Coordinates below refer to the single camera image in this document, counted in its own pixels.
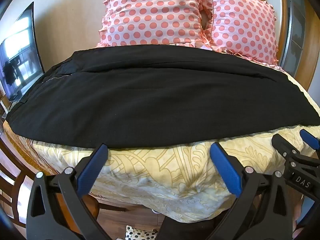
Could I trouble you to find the person's right hand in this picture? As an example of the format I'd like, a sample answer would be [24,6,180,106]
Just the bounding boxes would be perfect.
[292,198,309,240]

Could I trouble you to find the grey framed glass door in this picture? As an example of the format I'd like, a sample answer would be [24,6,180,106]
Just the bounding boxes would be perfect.
[281,0,313,80]

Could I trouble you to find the black pants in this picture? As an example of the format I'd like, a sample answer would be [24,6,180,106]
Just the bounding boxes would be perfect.
[6,44,320,148]

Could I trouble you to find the pink polka dot pillow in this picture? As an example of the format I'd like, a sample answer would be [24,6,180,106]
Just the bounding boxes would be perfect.
[96,0,215,48]
[200,0,280,65]

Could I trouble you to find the wooden chair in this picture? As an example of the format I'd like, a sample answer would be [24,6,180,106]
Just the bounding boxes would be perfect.
[0,135,35,232]

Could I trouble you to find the flat screen television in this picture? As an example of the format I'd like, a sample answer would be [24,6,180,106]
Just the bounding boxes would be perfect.
[0,2,45,101]

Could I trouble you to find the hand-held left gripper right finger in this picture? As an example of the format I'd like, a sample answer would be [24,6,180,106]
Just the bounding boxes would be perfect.
[207,142,295,240]

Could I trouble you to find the white black spotted cushion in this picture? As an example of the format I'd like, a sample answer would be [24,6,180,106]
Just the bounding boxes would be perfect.
[124,224,158,240]

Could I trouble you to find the yellow patterned bed sheet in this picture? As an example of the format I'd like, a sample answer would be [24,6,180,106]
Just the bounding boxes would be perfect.
[2,62,320,227]

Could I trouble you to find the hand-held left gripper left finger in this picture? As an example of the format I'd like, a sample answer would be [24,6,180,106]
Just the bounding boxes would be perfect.
[26,144,108,240]

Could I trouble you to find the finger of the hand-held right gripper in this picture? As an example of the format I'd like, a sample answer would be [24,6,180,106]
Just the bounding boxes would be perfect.
[299,129,320,155]
[272,133,300,161]

